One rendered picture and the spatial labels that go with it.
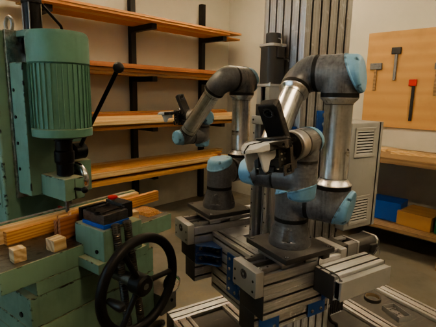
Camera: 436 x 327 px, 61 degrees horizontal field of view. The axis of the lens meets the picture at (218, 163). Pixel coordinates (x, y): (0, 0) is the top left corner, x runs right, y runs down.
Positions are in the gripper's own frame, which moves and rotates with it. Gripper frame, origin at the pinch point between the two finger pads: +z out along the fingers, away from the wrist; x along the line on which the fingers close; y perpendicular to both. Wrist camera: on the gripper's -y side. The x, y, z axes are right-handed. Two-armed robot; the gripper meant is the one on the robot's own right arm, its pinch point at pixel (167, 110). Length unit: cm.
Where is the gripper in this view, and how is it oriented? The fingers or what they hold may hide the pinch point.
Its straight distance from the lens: 218.5
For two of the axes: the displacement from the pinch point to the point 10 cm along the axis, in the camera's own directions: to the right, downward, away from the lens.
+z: -7.1, -1.4, 6.9
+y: 0.8, 9.6, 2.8
